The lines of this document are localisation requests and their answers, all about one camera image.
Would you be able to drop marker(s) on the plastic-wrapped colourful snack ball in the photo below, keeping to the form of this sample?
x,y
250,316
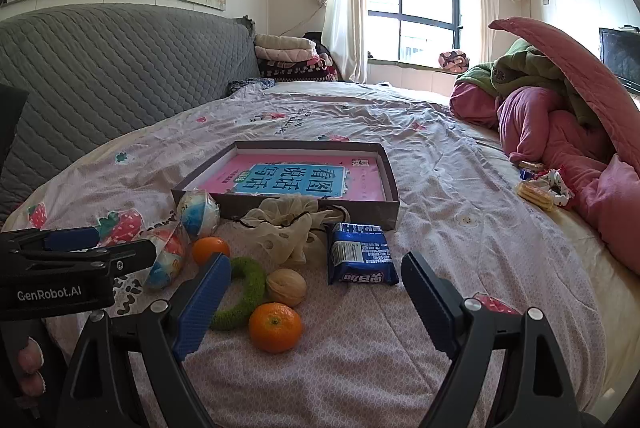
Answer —
x,y
167,258
199,213

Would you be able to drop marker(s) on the dusty pink quilted blanket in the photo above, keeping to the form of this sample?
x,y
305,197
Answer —
x,y
575,57

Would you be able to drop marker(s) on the cream dotted scrunchie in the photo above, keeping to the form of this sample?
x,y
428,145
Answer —
x,y
285,238

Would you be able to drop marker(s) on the blue snack packet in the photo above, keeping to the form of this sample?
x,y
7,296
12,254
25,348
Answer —
x,y
362,255

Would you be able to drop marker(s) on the white floral scrunchie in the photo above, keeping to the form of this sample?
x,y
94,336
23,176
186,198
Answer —
x,y
557,188

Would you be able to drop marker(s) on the orange tangerine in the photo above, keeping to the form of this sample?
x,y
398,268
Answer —
x,y
276,328
211,250

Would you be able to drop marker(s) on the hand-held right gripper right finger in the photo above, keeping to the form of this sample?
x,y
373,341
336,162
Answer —
x,y
430,303

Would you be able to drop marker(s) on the brown snack packet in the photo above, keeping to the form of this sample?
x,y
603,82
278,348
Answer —
x,y
531,166

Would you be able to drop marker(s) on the small blue packet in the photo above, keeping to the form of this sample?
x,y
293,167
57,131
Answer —
x,y
526,174

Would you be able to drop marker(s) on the window seat ledge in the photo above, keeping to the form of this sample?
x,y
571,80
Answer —
x,y
410,77

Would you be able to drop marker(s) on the dark blue patterned cloth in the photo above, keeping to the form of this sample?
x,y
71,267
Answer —
x,y
250,86

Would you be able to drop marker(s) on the floral folded blanket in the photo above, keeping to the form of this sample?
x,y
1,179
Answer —
x,y
453,60

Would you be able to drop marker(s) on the dark checkered folded blanket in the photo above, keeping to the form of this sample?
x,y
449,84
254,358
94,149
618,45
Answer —
x,y
300,71

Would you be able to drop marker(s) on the green fuzzy scrunchie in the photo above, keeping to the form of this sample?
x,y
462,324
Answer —
x,y
250,288

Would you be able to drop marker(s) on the bright pink comforter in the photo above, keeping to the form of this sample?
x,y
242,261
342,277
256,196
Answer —
x,y
535,122

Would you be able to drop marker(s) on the grey quilted headboard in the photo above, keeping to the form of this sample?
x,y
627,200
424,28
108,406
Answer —
x,y
125,57

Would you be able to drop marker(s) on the yellow biscuit packet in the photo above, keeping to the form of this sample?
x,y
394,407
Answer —
x,y
535,197

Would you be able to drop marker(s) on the green blanket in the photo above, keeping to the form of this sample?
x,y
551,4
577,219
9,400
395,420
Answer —
x,y
525,67

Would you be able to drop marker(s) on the person's left hand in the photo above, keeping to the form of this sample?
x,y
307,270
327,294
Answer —
x,y
31,365

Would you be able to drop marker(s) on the black television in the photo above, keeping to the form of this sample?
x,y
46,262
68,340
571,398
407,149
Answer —
x,y
622,55

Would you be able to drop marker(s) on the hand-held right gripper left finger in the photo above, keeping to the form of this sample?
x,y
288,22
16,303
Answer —
x,y
200,308

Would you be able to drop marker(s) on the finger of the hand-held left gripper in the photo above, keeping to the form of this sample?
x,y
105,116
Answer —
x,y
131,254
70,239

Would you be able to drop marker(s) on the walnut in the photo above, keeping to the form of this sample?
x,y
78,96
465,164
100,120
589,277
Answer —
x,y
286,288

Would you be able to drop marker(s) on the cream folded blanket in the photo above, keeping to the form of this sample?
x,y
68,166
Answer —
x,y
280,41

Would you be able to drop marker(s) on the pink folded blanket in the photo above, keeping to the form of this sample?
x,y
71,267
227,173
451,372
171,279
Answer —
x,y
287,55

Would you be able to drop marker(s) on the cream bed sheet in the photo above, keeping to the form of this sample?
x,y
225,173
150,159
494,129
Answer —
x,y
600,268

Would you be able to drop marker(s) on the black garment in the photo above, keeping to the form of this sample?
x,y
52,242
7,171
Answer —
x,y
316,41

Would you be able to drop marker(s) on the brown cardboard box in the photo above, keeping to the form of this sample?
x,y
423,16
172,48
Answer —
x,y
380,213

